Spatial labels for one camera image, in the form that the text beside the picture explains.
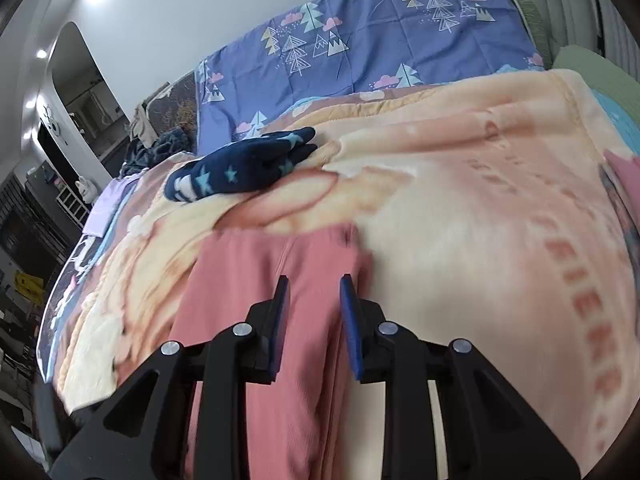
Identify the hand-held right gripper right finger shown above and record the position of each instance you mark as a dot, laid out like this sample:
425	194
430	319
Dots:
350	330

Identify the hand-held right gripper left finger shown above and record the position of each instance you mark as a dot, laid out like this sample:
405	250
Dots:
283	320

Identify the pink knit garment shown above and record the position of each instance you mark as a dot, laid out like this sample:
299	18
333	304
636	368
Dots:
280	270

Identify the peach printed blanket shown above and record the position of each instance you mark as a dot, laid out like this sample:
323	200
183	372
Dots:
450	210

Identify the navy star print garment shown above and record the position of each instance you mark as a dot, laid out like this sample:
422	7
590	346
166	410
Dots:
235	167

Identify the lilac cloth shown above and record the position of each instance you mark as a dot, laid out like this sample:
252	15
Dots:
112	200

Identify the dark teal cloth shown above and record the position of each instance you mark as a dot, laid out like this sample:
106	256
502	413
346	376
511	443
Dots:
160	147

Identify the white rabbit figurine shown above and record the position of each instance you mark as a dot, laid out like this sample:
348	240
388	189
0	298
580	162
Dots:
86	189

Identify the beige crumpled cloth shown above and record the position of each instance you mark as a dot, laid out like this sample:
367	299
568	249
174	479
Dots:
147	122

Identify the brown patterned pillow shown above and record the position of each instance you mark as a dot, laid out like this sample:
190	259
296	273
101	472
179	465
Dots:
175	105

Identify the yellow sign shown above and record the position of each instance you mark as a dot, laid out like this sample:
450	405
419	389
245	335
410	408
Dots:
29	285

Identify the dark shelf unit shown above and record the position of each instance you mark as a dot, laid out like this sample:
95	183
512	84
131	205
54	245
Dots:
35	210

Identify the blue tree print sheet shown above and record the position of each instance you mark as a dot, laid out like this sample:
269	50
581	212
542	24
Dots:
370	35

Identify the green pillow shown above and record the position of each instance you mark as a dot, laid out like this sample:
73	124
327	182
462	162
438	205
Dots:
595	72

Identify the olive green cushion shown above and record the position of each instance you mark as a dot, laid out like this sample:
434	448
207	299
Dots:
535	25

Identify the grey pleated curtain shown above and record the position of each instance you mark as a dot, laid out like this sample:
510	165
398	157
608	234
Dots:
575	0

